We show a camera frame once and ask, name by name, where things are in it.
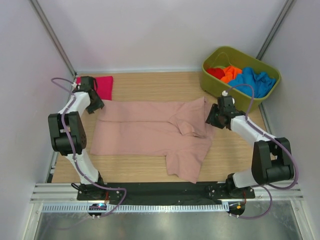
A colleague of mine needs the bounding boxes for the dusty pink t shirt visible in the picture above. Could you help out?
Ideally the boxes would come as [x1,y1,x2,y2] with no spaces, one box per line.
[90,97,215,184]

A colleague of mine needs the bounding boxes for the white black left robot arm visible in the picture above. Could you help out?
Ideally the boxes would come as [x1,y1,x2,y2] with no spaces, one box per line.
[48,76,107,201]

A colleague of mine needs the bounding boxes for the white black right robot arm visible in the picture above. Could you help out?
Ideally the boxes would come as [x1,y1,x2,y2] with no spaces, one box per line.
[206,95,295,198]

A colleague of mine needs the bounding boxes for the folded magenta t shirt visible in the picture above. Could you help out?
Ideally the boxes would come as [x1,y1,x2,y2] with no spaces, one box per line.
[76,76,114,101]

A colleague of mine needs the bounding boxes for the red t shirt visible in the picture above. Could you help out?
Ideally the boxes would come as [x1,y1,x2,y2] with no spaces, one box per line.
[206,67,225,80]

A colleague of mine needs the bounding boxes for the orange t shirt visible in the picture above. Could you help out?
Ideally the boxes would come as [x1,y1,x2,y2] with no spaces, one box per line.
[220,65,243,84]

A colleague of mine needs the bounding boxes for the blue t shirt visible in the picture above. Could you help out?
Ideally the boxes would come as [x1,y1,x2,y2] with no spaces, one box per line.
[228,67,276,98]

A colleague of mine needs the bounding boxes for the olive green plastic bin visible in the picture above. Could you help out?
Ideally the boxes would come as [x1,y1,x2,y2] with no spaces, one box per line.
[200,46,282,112]

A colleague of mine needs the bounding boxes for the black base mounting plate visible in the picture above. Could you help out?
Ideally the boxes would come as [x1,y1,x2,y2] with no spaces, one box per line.
[71,181,255,206]

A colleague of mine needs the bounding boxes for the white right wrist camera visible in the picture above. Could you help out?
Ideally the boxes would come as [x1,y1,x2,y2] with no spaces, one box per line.
[221,90,235,104]

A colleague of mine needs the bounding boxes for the white slotted cable duct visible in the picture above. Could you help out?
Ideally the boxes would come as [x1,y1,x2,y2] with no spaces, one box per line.
[41,202,229,213]

